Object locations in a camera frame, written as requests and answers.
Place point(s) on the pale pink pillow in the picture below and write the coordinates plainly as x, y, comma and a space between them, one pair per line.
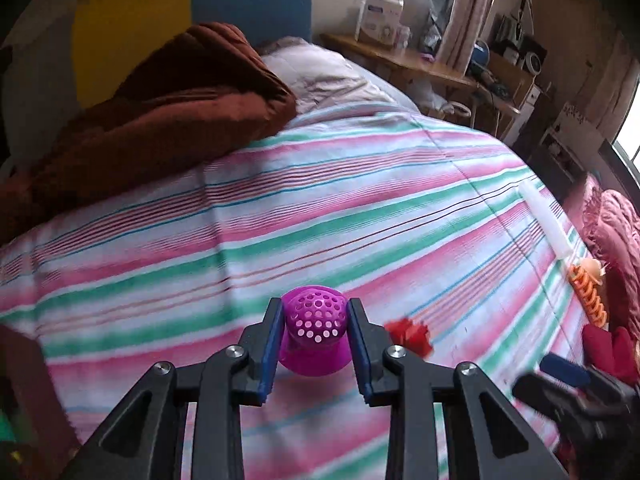
330, 80

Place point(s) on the grey yellow blue headboard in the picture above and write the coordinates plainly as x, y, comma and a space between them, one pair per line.
130, 25

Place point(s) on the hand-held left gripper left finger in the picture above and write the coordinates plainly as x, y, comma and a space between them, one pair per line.
267, 355

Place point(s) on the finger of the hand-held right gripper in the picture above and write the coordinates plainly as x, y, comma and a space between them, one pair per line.
565, 370
545, 392

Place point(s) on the striped bed cover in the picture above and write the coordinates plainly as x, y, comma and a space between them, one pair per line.
300, 220

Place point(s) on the white cabinet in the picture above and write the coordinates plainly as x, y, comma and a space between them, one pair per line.
525, 110

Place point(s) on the orange spiral toy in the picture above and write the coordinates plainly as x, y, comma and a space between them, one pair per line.
590, 295

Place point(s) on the white printed box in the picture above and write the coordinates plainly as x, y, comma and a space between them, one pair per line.
377, 17

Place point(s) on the purple perforated cup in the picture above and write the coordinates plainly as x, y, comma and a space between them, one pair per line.
312, 320

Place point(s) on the wooden desk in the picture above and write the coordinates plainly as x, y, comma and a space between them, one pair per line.
400, 62

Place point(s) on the white tube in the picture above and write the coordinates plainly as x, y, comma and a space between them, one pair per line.
545, 220

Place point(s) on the red ruffled toy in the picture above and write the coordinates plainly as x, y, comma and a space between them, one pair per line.
410, 337

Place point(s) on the brown duvet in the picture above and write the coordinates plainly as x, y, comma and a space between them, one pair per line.
165, 120

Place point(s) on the red cloth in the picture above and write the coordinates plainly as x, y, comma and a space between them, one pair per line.
607, 352

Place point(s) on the beige curtain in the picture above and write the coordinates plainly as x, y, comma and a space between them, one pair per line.
467, 15

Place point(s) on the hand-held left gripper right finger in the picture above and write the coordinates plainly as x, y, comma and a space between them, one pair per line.
361, 355

